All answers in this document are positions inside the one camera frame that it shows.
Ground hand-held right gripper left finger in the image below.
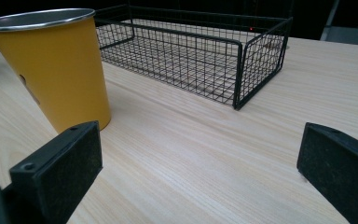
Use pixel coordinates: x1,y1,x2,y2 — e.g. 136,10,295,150
2,120,103,224

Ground black wire basket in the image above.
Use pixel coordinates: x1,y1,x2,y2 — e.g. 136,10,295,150
93,4,294,111

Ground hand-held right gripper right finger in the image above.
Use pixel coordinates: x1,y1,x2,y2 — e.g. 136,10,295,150
296,121,358,224

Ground grey metal stand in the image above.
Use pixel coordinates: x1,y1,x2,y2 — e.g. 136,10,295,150
319,0,358,48

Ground yellow metal cup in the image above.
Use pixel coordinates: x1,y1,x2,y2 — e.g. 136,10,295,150
0,7,112,134

